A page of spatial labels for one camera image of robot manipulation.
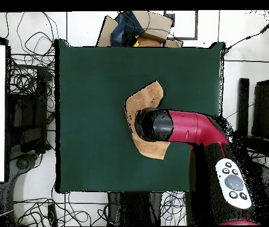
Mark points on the orange terry towel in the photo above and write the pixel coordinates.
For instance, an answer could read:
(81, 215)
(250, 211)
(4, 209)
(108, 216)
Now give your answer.
(146, 97)

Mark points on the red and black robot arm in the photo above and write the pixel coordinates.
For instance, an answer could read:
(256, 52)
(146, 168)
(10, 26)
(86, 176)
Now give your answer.
(191, 125)

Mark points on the dark green table cloth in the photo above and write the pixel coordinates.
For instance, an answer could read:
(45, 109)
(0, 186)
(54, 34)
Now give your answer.
(89, 153)

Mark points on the orange-brown cloth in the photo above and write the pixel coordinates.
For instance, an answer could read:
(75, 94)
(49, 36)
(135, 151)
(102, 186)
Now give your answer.
(150, 42)

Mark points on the blue jeans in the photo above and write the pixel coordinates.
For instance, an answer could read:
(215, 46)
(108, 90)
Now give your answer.
(124, 30)

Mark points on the brown cardboard sheet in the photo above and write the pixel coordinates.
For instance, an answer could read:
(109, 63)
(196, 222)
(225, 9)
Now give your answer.
(105, 33)

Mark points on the brown cardboard box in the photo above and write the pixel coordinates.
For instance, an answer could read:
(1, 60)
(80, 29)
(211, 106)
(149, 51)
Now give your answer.
(155, 23)

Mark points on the black equipment stand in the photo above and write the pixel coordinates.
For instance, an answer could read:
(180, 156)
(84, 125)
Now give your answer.
(30, 113)

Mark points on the dark-framed white board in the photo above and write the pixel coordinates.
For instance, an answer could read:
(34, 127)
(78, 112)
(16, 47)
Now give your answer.
(196, 26)

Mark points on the black wheeled stand base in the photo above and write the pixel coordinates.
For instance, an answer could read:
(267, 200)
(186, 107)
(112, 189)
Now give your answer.
(23, 164)

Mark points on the black chair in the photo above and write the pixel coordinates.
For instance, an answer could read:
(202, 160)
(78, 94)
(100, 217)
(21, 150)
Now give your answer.
(265, 111)

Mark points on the black upright post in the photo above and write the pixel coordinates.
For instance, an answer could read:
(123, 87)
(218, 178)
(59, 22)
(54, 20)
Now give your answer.
(243, 106)

